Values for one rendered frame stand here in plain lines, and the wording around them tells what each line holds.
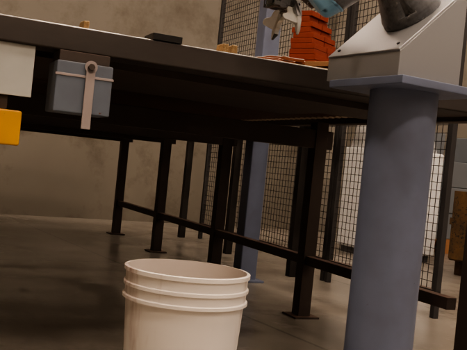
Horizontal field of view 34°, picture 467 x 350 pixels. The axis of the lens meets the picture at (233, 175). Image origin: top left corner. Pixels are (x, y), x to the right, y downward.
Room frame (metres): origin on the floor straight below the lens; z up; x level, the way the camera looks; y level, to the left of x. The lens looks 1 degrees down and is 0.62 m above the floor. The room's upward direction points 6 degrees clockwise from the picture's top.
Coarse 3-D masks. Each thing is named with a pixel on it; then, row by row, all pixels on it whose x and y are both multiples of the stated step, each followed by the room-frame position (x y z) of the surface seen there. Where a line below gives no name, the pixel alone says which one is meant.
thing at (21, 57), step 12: (0, 48) 1.74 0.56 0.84; (12, 48) 1.75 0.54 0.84; (24, 48) 1.76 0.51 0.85; (0, 60) 1.74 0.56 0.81; (12, 60) 1.75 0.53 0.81; (24, 60) 1.76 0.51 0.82; (0, 72) 1.74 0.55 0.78; (12, 72) 1.75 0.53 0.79; (24, 72) 1.76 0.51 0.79; (0, 84) 1.74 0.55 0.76; (12, 84) 1.75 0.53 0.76; (24, 84) 1.76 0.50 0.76; (24, 96) 1.77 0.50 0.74
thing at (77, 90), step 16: (64, 64) 1.77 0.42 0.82; (80, 64) 1.79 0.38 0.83; (96, 64) 1.80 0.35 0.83; (48, 80) 1.85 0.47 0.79; (64, 80) 1.78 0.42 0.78; (80, 80) 1.79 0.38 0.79; (96, 80) 1.81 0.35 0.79; (112, 80) 1.82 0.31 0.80; (48, 96) 1.83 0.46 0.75; (64, 96) 1.78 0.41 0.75; (80, 96) 1.79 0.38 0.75; (96, 96) 1.81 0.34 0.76; (64, 112) 1.82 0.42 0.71; (80, 112) 1.80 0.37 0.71; (96, 112) 1.81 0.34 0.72
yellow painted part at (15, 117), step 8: (0, 96) 1.75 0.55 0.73; (0, 104) 1.75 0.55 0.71; (0, 112) 1.72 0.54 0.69; (8, 112) 1.73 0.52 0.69; (16, 112) 1.73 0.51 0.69; (0, 120) 1.72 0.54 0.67; (8, 120) 1.73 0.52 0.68; (16, 120) 1.74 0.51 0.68; (0, 128) 1.72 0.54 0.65; (8, 128) 1.73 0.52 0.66; (16, 128) 1.74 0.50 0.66; (0, 136) 1.72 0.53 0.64; (8, 136) 1.73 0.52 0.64; (16, 136) 1.74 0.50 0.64; (8, 144) 1.73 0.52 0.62; (16, 144) 1.74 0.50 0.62
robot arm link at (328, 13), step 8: (312, 0) 1.84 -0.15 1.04; (320, 0) 1.83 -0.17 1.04; (328, 0) 1.83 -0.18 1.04; (336, 0) 1.83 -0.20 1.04; (344, 0) 1.84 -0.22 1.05; (352, 0) 1.85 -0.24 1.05; (320, 8) 1.84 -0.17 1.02; (328, 8) 1.84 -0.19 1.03; (336, 8) 1.85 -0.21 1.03; (344, 8) 1.87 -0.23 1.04; (328, 16) 1.87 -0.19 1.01
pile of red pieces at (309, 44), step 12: (312, 12) 3.08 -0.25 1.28; (312, 24) 3.07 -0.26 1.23; (324, 24) 3.19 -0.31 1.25; (300, 36) 3.10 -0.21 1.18; (312, 36) 3.07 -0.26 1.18; (324, 36) 3.17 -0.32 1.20; (300, 48) 3.09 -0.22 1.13; (312, 48) 3.06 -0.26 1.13; (324, 48) 3.12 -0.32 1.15; (312, 60) 3.05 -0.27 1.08; (324, 60) 3.11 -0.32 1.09
